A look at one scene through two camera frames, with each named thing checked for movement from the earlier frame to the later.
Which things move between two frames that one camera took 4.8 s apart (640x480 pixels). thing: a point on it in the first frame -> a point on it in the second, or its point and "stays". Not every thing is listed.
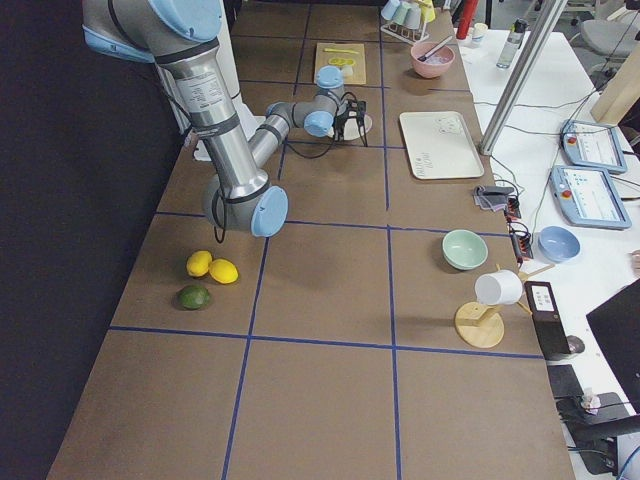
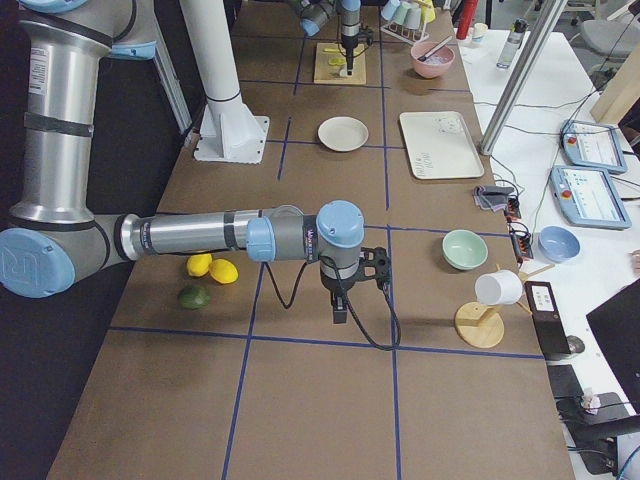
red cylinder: x=468 y=11 stays
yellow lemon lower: x=223 y=271 stays
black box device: x=551 y=332 stays
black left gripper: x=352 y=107 -> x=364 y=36
